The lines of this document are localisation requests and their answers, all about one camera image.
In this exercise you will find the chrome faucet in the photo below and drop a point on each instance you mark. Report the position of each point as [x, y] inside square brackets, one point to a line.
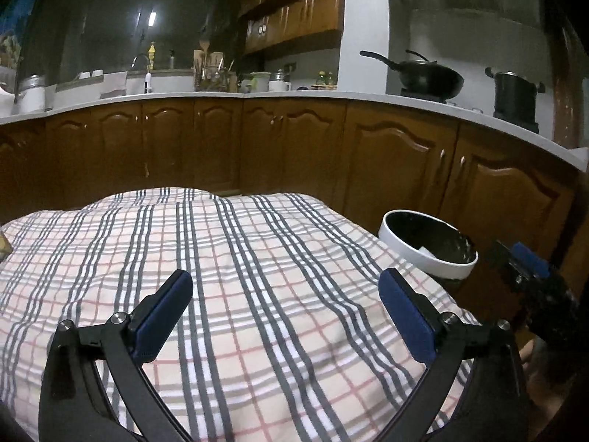
[146, 73]

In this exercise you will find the black induction cooker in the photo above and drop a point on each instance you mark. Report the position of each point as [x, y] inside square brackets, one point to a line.
[515, 122]

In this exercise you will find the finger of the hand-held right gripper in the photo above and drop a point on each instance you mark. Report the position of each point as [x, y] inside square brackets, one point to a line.
[531, 260]
[501, 260]

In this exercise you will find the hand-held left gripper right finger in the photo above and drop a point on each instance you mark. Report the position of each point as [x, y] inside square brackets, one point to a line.
[407, 317]

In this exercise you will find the dark window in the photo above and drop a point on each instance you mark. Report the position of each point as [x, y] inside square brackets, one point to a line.
[129, 23]

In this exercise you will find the black wok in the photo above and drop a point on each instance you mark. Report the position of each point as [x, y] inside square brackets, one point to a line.
[428, 76]

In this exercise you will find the plaid blanket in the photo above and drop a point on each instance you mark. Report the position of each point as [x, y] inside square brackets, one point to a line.
[253, 285]

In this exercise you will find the yellow bottle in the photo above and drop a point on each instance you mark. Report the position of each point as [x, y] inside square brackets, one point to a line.
[151, 57]

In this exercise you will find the black stock pot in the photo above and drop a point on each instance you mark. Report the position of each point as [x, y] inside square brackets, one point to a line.
[515, 92]

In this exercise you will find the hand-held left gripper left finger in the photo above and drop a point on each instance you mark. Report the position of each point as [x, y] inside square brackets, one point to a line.
[161, 317]

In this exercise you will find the pale green pot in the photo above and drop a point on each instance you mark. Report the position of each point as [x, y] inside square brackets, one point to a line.
[260, 82]

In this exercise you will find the brown wooden base cabinets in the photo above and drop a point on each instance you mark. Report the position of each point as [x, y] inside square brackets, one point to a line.
[299, 147]

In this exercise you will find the soap dispenser bottle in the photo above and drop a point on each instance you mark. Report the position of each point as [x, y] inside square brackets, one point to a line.
[171, 60]

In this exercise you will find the oil bottles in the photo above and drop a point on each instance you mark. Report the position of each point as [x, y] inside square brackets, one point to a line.
[326, 80]

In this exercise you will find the gas stove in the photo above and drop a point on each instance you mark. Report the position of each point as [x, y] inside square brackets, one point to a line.
[428, 94]

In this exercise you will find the brown wooden wall cabinets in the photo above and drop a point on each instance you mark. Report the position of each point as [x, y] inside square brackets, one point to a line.
[294, 14]

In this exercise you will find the wooden utensil holder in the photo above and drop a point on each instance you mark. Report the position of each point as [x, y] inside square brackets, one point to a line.
[211, 73]

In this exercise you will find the white bin with black liner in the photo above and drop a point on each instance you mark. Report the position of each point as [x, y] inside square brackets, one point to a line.
[405, 248]

